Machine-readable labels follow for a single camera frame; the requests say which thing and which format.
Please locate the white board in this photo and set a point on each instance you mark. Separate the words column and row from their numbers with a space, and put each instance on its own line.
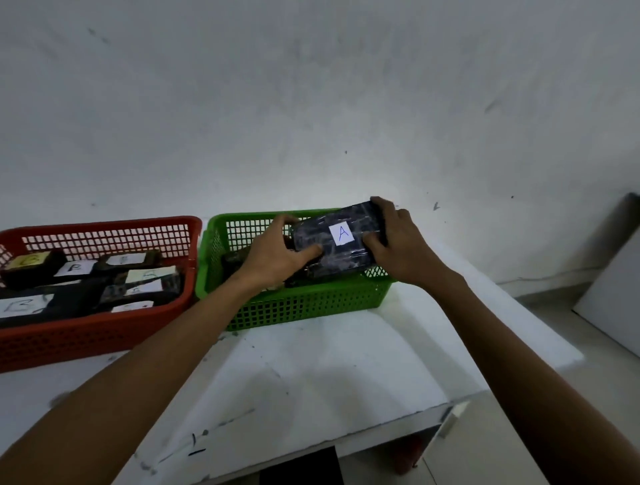
column 615, row 310

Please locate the person's right hand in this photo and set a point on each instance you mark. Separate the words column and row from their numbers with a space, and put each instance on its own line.
column 405, row 250

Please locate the pile of black packets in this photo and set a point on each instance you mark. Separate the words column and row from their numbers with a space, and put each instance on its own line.
column 232, row 262

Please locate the large black packet labelled B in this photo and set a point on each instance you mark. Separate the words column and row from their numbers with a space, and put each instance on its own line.
column 65, row 305

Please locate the person's left hand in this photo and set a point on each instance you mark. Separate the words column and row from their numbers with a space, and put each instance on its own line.
column 272, row 260

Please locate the person's left forearm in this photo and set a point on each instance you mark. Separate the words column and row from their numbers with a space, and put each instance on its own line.
column 125, row 399

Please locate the red plastic mesh basket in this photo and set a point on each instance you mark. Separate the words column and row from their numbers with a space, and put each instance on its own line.
column 100, row 340

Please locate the green plastic mesh basket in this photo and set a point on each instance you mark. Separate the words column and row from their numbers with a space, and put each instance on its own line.
column 310, row 305

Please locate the black packet white B label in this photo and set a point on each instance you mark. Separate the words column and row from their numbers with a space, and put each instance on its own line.
column 62, row 283
column 127, row 260

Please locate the red object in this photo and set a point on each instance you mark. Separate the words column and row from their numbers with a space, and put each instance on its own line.
column 407, row 454

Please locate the small black box yellow label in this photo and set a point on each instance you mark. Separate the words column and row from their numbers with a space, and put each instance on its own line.
column 30, row 270

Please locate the packet labelled A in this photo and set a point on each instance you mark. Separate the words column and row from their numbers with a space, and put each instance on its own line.
column 350, row 255

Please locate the person's right forearm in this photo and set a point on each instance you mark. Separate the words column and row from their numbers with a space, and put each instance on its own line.
column 525, row 380

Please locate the white cabinet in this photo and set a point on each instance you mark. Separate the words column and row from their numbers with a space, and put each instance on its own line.
column 452, row 419

